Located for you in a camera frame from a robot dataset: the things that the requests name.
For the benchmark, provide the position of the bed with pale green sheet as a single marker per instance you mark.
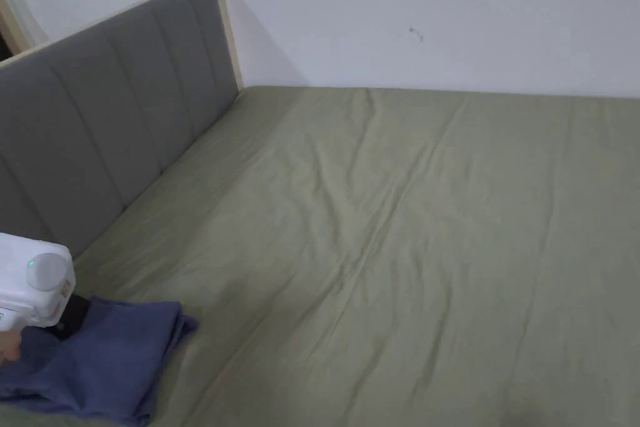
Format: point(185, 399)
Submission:
point(390, 247)

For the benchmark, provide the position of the grey padded headboard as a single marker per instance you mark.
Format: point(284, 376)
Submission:
point(105, 112)

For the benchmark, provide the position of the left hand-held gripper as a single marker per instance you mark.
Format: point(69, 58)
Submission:
point(35, 279)

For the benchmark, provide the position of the dark blue shirt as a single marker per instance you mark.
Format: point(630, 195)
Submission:
point(95, 357)

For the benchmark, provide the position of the person's left hand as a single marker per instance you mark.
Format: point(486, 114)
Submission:
point(8, 345)

